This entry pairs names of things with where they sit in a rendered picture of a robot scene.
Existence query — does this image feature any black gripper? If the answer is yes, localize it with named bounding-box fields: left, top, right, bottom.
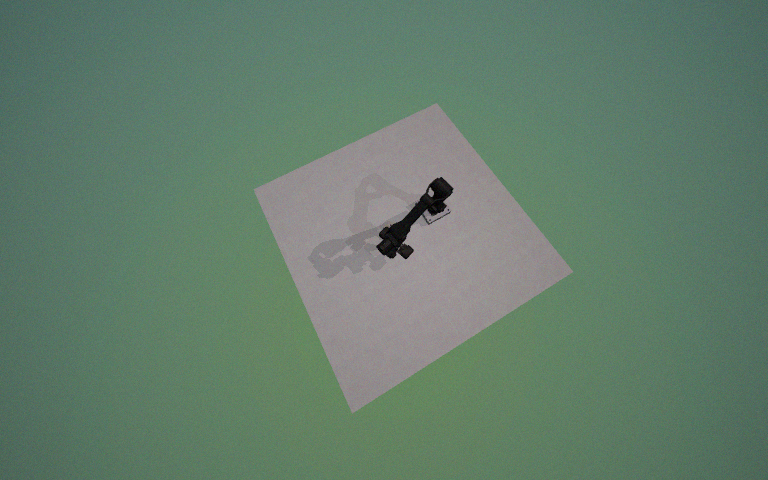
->
left=379, top=227, right=414, bottom=259

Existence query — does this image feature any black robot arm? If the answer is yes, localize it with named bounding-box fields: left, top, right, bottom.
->
left=376, top=177, right=453, bottom=259

